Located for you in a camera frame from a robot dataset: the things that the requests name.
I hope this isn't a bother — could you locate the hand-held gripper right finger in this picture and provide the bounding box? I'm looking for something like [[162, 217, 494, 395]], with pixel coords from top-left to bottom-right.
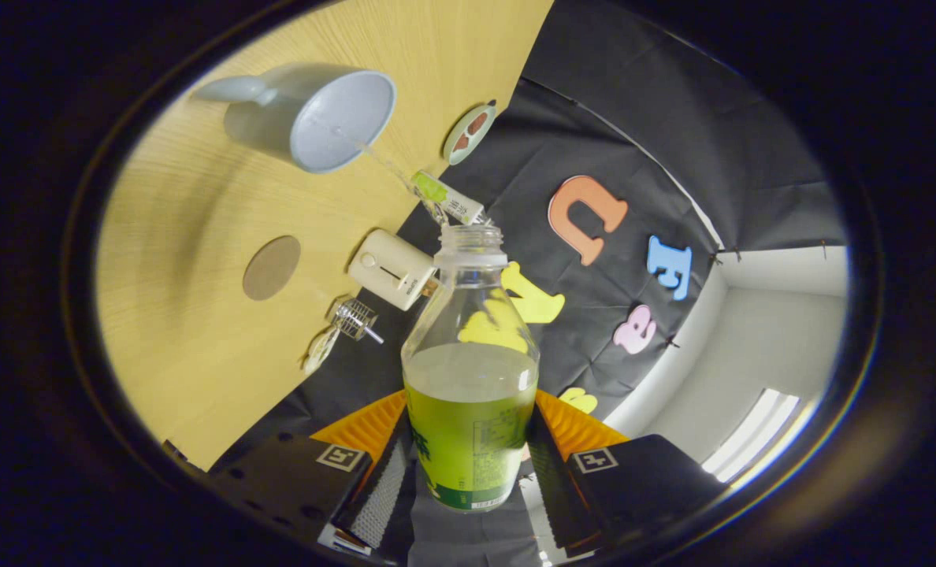
[[525, 388, 729, 556]]

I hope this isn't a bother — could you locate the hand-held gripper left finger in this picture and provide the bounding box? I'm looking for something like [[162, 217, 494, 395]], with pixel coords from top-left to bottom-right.
[[161, 390, 414, 556]]

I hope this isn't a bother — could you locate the green label juice bottle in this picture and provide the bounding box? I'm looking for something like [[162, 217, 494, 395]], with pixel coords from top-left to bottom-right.
[[401, 224, 540, 513]]

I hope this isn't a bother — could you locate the brown round coaster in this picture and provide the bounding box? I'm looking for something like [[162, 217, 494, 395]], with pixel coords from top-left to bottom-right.
[[242, 235, 303, 302]]

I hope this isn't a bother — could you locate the white cup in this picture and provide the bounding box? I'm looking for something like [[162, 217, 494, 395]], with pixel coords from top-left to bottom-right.
[[192, 63, 398, 174]]

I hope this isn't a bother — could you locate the slim green drink bottle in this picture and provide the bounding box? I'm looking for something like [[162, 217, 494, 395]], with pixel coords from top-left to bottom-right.
[[411, 170, 486, 227]]

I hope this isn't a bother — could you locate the white divided tray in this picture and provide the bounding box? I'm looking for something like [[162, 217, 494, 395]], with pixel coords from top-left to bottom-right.
[[303, 325, 341, 376]]

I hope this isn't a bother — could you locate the ceiling light panel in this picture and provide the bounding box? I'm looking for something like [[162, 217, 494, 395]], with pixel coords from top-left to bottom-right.
[[702, 387, 801, 483]]

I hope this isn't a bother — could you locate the white toaster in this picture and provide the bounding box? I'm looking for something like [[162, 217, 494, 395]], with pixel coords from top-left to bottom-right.
[[347, 228, 437, 312]]

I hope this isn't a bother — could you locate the wooden table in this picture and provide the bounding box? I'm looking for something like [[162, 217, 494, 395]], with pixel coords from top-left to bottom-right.
[[94, 0, 555, 472]]

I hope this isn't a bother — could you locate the pale green plate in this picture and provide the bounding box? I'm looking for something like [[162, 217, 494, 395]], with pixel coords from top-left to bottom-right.
[[443, 101, 498, 166]]

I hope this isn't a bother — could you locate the wire utensil holder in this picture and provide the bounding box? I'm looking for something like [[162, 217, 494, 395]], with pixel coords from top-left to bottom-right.
[[332, 298, 379, 341]]

